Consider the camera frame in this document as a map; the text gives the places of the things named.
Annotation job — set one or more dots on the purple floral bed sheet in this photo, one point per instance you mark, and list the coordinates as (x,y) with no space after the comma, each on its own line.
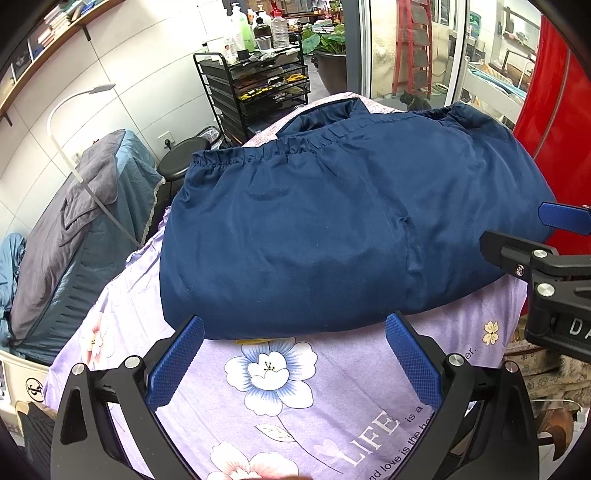
(330,405)

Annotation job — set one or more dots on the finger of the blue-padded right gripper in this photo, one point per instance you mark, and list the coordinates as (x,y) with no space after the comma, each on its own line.
(575,219)

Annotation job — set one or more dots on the black wire rack cart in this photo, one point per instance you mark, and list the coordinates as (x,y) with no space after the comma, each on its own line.
(249,95)

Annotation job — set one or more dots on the black quilted jacket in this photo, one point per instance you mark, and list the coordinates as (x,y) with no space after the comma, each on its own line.
(37,423)

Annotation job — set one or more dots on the gold shiny jacket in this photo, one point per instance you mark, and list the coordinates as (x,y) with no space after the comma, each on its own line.
(252,341)

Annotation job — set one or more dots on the massage bed with teal cover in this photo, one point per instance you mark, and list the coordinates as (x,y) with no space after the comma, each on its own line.
(111,238)

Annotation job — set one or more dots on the blue crumpled blanket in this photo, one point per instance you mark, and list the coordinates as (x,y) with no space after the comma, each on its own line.
(12,252)

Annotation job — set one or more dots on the grey blanket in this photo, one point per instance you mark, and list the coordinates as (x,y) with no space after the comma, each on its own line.
(59,231)

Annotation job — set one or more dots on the black cat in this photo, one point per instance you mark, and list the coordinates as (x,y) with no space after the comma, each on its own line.
(414,102)

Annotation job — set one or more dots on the red ladder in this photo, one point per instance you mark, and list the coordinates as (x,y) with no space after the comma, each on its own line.
(413,49)

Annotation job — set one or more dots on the black round stool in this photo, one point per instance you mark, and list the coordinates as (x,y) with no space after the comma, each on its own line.
(175,163)

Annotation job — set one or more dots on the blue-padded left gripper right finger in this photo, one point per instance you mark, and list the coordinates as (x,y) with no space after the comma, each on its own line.
(483,425)

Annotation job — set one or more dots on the white machine with screen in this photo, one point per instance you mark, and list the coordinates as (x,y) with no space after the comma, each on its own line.
(21,380)

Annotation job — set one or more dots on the navy blue puffer jacket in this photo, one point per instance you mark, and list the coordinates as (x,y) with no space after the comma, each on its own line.
(345,217)

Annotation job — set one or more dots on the potted green plant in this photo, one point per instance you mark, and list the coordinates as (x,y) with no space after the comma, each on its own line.
(326,45)

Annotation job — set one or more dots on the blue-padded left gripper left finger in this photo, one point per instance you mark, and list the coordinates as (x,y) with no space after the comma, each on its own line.
(85,442)

